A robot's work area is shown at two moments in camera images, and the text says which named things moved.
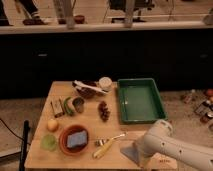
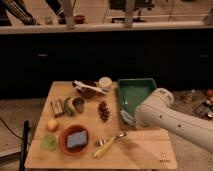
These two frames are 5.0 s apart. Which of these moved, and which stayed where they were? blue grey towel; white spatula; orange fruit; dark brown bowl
Moved: blue grey towel
Stayed: orange fruit; white spatula; dark brown bowl
